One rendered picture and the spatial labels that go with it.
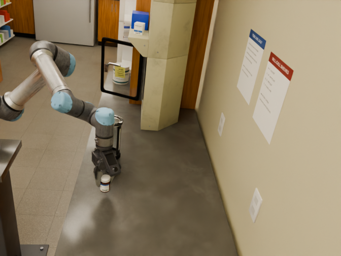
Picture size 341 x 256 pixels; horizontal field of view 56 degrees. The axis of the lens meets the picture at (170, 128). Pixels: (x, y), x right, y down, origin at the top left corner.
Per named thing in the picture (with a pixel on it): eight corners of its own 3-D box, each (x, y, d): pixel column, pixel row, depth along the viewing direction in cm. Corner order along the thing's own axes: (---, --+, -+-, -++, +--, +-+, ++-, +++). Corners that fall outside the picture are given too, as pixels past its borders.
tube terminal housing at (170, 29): (175, 110, 235) (192, -2, 198) (179, 132, 207) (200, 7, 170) (141, 107, 232) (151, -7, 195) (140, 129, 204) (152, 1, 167)
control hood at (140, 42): (147, 42, 209) (148, 26, 205) (147, 57, 181) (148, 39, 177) (129, 40, 208) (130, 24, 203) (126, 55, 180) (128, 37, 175)
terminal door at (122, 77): (139, 101, 228) (143, 45, 209) (100, 91, 235) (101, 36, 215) (139, 101, 229) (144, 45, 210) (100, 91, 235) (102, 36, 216)
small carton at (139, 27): (144, 33, 188) (145, 23, 185) (141, 35, 183) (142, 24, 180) (136, 32, 188) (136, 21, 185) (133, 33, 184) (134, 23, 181)
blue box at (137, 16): (147, 27, 204) (148, 11, 199) (147, 30, 195) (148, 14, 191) (131, 25, 202) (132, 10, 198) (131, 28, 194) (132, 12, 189)
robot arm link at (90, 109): (74, 95, 134) (90, 104, 128) (93, 103, 143) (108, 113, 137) (65, 112, 134) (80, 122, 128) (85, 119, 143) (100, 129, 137)
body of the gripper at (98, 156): (106, 158, 147) (107, 135, 142) (114, 168, 141) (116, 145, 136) (91, 162, 143) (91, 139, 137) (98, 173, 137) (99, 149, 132)
